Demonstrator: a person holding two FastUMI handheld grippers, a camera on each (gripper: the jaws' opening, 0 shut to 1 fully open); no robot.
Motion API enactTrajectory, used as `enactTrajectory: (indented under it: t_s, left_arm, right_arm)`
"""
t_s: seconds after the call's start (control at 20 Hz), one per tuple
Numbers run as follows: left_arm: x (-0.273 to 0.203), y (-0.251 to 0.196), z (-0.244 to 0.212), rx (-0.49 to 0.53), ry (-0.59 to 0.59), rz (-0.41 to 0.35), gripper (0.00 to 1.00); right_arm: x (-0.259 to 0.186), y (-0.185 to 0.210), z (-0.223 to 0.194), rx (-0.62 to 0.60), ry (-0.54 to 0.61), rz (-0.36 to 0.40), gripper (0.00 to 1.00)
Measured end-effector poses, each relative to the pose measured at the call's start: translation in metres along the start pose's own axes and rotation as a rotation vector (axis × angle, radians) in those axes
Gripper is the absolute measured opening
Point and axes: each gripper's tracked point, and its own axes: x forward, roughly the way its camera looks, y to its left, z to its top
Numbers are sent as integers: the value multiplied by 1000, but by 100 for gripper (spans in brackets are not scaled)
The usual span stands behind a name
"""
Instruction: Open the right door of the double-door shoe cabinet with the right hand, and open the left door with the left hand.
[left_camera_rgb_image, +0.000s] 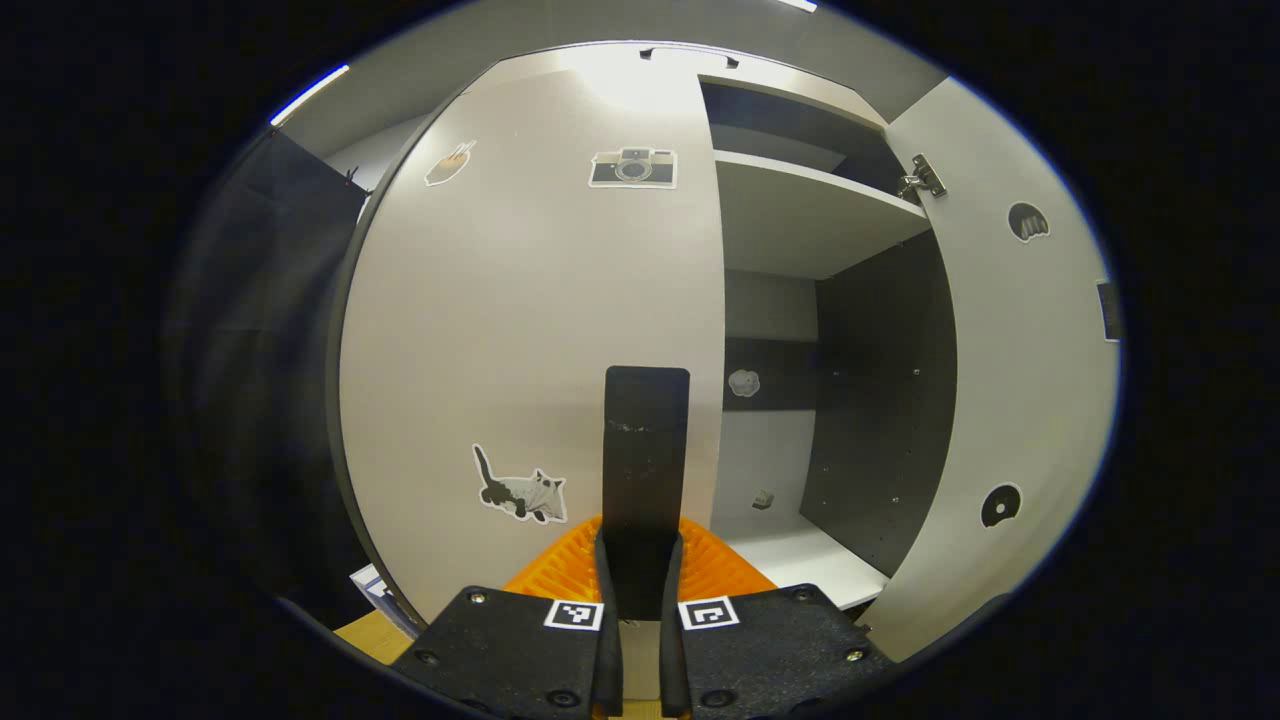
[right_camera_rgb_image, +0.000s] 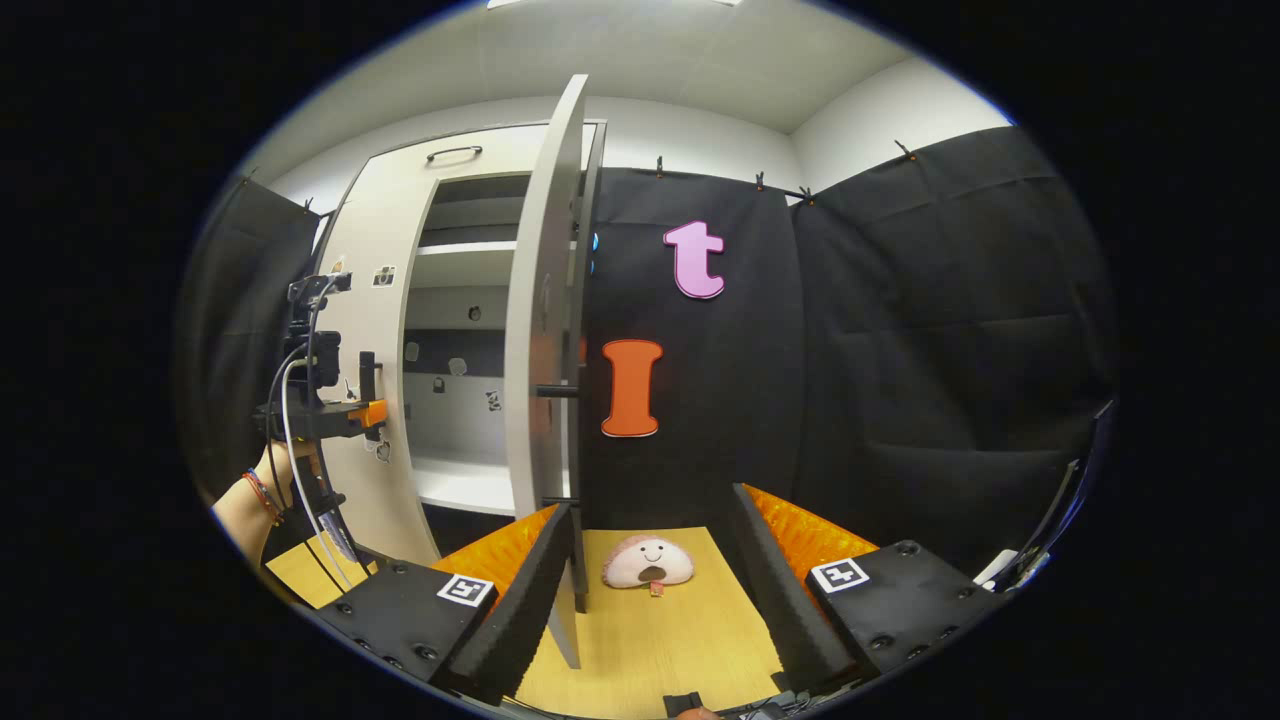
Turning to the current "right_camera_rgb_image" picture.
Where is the red bracelet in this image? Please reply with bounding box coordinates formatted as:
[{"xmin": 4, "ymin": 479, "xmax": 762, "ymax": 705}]
[{"xmin": 243, "ymin": 468, "xmax": 286, "ymax": 528}]

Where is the beige cabinet drawer front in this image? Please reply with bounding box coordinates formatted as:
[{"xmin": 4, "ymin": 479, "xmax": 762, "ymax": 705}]
[{"xmin": 340, "ymin": 122, "xmax": 601, "ymax": 201}]

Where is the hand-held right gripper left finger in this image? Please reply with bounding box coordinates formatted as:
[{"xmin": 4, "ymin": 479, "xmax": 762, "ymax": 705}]
[{"xmin": 315, "ymin": 503, "xmax": 576, "ymax": 706}]

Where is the black backdrop cloth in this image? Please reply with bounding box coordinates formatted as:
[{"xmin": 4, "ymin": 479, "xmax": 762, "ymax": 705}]
[{"xmin": 180, "ymin": 125, "xmax": 1116, "ymax": 581}]

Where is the pink smiling plush toy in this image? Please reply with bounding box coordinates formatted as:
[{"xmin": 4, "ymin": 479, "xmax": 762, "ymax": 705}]
[{"xmin": 602, "ymin": 534, "xmax": 696, "ymax": 598}]

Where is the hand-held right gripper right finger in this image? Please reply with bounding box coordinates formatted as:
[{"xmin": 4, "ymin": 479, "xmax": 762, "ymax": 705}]
[{"xmin": 733, "ymin": 483, "xmax": 1011, "ymax": 696}]

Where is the beige door with camera sticker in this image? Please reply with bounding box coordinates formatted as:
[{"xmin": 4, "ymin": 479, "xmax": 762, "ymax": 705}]
[{"xmin": 318, "ymin": 178, "xmax": 441, "ymax": 564}]

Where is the beige double-door shoe cabinet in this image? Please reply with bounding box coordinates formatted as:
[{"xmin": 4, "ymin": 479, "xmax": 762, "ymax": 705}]
[{"xmin": 310, "ymin": 118, "xmax": 608, "ymax": 566}]

